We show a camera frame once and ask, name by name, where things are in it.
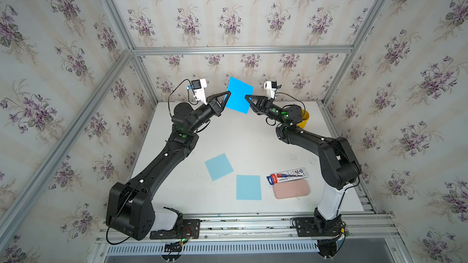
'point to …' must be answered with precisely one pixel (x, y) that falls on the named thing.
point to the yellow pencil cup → (305, 116)
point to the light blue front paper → (248, 187)
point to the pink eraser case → (291, 188)
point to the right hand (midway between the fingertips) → (248, 101)
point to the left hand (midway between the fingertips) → (232, 96)
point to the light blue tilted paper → (218, 167)
